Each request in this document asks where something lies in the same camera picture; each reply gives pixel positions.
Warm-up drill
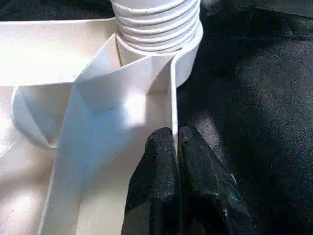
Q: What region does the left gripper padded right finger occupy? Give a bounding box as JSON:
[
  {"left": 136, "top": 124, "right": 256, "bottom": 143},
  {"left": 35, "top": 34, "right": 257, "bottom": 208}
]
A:
[{"left": 177, "top": 125, "right": 252, "bottom": 235}]

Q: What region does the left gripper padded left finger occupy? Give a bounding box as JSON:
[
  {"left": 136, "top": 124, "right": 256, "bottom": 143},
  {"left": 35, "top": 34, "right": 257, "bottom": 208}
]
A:
[{"left": 121, "top": 127, "right": 181, "bottom": 235}]

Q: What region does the white plastic table top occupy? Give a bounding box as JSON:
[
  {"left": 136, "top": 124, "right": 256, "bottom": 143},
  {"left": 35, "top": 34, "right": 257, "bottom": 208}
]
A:
[{"left": 0, "top": 17, "right": 204, "bottom": 235}]

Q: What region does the white plastic table leg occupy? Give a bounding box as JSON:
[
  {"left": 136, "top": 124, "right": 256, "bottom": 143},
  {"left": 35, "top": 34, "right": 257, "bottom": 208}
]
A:
[{"left": 110, "top": 0, "right": 201, "bottom": 54}]

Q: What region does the black plastic mat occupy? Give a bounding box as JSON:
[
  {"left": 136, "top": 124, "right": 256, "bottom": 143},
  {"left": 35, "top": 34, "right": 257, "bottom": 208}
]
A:
[{"left": 174, "top": 0, "right": 313, "bottom": 235}]

